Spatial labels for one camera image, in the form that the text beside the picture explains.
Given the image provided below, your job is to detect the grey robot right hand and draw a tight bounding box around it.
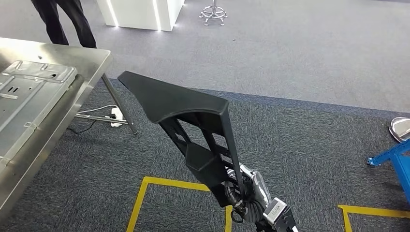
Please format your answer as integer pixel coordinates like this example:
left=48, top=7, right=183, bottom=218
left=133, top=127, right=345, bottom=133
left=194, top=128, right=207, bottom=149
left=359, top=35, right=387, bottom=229
left=224, top=164, right=274, bottom=212

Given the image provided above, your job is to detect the black plastic panel part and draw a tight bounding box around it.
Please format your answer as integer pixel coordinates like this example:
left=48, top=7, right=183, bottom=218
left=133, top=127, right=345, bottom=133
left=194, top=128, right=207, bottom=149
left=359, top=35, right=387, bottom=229
left=117, top=71, right=247, bottom=209

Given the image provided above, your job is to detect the blue metal shelf rack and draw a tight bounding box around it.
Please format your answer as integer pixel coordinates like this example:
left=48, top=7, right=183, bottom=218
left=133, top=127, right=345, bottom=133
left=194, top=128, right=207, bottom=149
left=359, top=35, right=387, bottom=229
left=366, top=139, right=410, bottom=205

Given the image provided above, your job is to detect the stainless steel workbench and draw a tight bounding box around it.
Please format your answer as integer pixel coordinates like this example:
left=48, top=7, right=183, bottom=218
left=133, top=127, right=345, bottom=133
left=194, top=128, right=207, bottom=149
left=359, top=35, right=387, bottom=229
left=0, top=37, right=138, bottom=214

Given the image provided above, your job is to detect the white power strip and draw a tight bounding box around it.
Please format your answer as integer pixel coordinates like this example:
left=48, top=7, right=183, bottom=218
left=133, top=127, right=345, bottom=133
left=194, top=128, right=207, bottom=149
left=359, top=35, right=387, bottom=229
left=110, top=107, right=125, bottom=128

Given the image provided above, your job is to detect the chrome stool base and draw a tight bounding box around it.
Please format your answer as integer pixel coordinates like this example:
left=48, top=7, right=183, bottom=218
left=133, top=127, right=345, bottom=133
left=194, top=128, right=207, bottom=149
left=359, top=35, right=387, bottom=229
left=198, top=0, right=229, bottom=27

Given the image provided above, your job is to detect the white lit counter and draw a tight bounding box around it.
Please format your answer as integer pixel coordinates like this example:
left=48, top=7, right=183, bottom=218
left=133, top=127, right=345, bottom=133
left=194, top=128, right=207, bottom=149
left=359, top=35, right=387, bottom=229
left=96, top=0, right=186, bottom=32

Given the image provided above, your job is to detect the stamped metal plate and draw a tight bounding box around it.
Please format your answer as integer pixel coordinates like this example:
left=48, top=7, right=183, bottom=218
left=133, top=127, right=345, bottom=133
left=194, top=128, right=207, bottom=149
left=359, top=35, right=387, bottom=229
left=0, top=60, right=78, bottom=167

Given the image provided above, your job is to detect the person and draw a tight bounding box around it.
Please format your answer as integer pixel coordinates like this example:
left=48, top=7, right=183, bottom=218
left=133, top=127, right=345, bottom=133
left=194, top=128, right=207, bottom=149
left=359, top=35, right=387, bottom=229
left=31, top=0, right=97, bottom=49

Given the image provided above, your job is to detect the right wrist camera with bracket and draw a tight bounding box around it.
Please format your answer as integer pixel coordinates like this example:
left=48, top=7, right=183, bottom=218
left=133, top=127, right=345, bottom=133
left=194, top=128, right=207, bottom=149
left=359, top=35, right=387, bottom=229
left=263, top=197, right=300, bottom=232

